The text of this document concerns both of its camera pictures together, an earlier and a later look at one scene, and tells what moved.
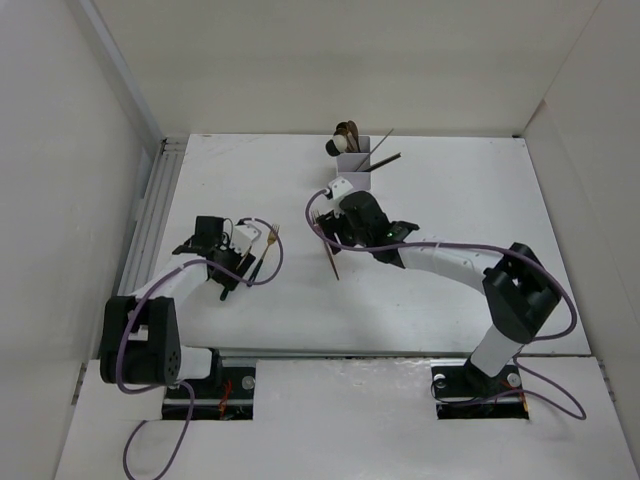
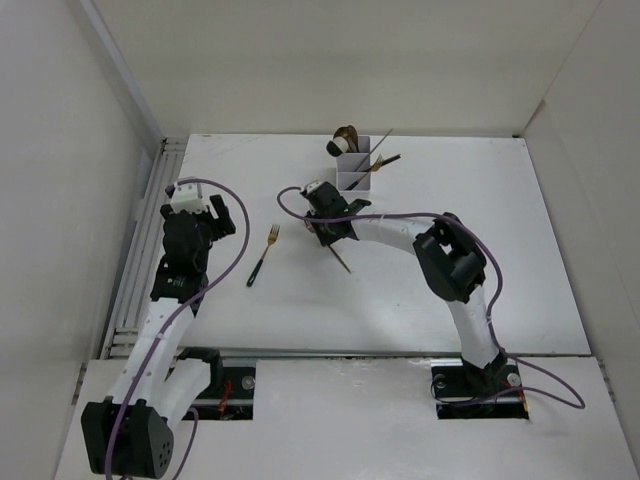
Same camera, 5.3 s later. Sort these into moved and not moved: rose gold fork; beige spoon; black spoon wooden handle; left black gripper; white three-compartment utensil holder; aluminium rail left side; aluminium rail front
Moved: left black gripper; rose gold fork
Not moved: beige spoon; white three-compartment utensil holder; aluminium rail front; aluminium rail left side; black spoon wooden handle
